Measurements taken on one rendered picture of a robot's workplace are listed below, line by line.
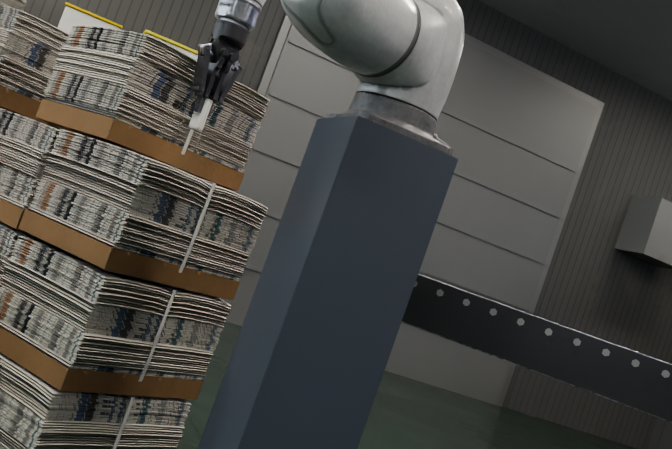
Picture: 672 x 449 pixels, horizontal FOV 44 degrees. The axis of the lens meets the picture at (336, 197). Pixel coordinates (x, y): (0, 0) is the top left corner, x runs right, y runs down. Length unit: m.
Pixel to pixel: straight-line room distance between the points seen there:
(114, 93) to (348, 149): 0.57
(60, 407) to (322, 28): 0.84
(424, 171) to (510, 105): 6.17
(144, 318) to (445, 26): 0.80
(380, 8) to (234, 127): 0.68
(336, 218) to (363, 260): 0.09
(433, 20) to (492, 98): 6.04
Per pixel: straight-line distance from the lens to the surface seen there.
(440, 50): 1.43
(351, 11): 1.27
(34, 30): 2.08
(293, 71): 6.69
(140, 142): 1.73
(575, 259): 8.10
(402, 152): 1.38
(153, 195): 1.61
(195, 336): 1.80
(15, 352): 1.73
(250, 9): 1.79
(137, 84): 1.71
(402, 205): 1.38
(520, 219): 7.64
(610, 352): 1.97
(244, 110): 1.89
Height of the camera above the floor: 0.77
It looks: 4 degrees up
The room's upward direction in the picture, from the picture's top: 20 degrees clockwise
